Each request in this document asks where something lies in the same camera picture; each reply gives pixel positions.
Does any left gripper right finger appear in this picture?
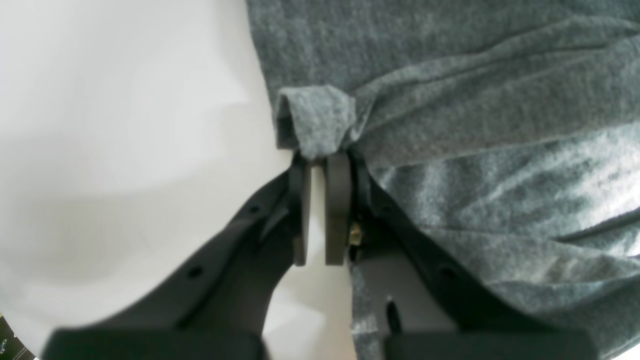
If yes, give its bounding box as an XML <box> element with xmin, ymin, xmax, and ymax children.
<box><xmin>325</xmin><ymin>152</ymin><xmax>598</xmax><ymax>360</ymax></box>

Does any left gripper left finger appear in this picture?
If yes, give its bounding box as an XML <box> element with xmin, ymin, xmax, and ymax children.
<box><xmin>43</xmin><ymin>153</ymin><xmax>310</xmax><ymax>360</ymax></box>

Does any grey t-shirt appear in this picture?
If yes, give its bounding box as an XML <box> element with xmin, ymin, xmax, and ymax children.
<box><xmin>246</xmin><ymin>0</ymin><xmax>640</xmax><ymax>360</ymax></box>

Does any dark box with print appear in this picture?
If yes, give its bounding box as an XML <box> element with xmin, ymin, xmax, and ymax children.
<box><xmin>0</xmin><ymin>316</ymin><xmax>38</xmax><ymax>360</ymax></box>

